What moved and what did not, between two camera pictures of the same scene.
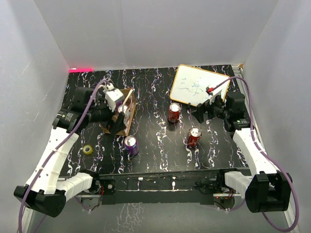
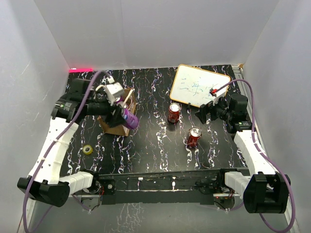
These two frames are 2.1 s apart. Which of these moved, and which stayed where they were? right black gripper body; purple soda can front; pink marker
Moved: purple soda can front
Stayed: pink marker; right black gripper body
